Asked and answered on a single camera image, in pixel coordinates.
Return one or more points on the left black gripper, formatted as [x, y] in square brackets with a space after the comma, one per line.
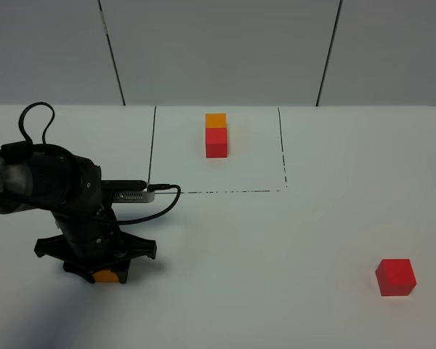
[95, 244]

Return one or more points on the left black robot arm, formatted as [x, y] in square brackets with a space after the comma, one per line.
[52, 180]

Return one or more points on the red template cube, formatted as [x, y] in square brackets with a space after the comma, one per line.
[216, 143]

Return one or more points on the orange template cube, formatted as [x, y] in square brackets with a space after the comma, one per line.
[216, 120]

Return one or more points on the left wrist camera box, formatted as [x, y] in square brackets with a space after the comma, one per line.
[126, 191]

